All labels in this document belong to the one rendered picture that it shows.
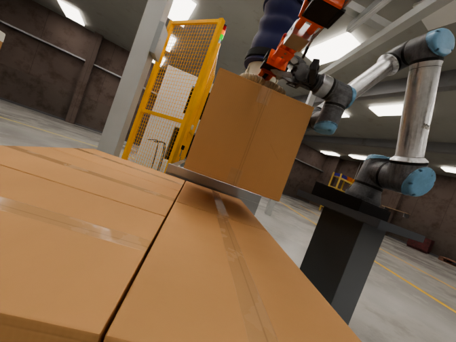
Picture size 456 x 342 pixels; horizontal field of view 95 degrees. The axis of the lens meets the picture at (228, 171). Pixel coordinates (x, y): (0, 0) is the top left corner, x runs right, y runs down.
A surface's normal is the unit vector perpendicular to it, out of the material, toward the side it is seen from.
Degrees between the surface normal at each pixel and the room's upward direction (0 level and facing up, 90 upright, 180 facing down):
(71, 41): 90
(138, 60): 90
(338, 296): 90
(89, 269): 0
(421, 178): 100
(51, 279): 0
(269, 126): 89
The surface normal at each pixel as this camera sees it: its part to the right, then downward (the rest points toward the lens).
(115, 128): 0.13, 0.08
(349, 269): 0.43, 0.19
